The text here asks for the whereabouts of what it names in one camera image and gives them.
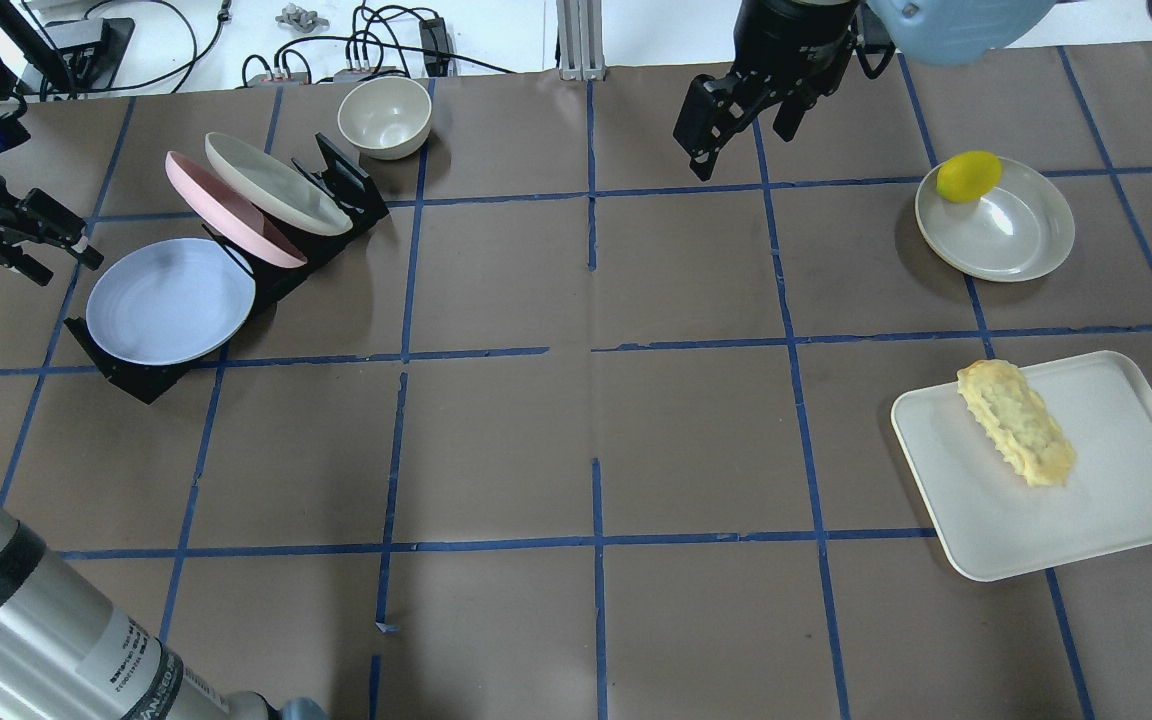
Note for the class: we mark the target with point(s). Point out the bread pastry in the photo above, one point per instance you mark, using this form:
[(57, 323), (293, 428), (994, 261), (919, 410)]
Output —
[(1016, 420)]

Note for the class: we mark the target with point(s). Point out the white rectangular tray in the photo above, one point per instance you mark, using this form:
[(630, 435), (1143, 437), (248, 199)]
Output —
[(991, 524)]

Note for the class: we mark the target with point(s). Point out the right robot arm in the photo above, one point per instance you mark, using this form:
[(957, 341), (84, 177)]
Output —
[(938, 33)]

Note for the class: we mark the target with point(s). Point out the yellow lemon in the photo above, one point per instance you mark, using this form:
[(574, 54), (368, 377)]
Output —
[(968, 176)]

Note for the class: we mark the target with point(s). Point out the metal clamp piece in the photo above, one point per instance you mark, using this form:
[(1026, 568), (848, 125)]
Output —
[(301, 20)]

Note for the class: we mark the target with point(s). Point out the blue plate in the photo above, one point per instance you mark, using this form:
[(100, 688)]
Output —
[(170, 302)]

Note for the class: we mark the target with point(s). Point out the aluminium frame post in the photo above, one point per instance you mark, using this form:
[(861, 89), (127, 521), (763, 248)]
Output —
[(580, 41)]

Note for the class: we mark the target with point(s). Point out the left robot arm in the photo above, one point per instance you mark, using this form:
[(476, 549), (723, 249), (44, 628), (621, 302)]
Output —
[(66, 651)]

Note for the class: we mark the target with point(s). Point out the black plate rack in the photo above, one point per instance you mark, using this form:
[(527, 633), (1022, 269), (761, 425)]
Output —
[(351, 188)]

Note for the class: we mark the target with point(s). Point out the pink plate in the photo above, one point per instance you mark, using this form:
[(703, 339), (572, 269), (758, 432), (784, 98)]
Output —
[(228, 212)]

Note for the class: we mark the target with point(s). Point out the black power adapter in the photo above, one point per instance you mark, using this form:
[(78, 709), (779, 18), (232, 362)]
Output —
[(436, 47)]

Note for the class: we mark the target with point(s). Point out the cream bowl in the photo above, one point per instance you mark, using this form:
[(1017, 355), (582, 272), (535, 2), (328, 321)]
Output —
[(387, 118)]

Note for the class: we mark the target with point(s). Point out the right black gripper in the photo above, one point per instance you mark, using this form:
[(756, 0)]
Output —
[(788, 38)]

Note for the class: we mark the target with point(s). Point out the cream shallow dish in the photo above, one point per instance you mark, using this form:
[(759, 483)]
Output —
[(1020, 230)]

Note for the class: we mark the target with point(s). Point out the cream plate in rack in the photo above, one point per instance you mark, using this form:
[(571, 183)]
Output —
[(274, 187)]

